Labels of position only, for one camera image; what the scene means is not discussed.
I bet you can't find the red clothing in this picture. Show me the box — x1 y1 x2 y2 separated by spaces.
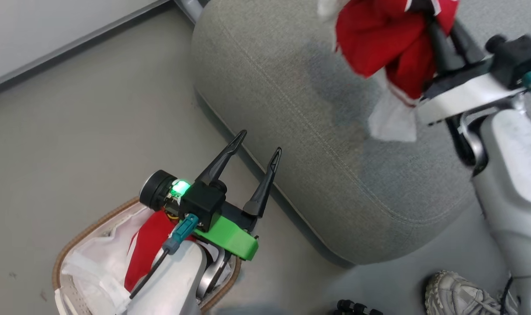
124 210 192 293

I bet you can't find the black knobbed object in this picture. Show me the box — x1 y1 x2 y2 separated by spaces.
335 299 384 315

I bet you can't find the white clothing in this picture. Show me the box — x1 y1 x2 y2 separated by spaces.
60 205 161 315

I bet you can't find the grey fabric sofa seat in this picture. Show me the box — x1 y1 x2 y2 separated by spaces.
190 0 531 268

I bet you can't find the left arm cable teal connector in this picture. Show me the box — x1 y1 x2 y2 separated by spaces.
129 213 199 299

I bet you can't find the grey sneaker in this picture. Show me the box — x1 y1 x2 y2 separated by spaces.
424 270 518 315

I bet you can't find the grey baseboard strip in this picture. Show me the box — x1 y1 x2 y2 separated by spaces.
0 0 174 95

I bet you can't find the red and white garment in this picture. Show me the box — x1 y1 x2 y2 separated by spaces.
317 0 461 143

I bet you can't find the white basket with brown rim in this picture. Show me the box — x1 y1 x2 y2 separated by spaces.
52 197 242 315

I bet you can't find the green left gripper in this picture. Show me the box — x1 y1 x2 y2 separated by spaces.
193 129 283 262

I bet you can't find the grey metal sofa leg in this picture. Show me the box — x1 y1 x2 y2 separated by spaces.
174 0 206 23

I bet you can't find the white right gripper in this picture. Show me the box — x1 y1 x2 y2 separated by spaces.
416 18 528 126

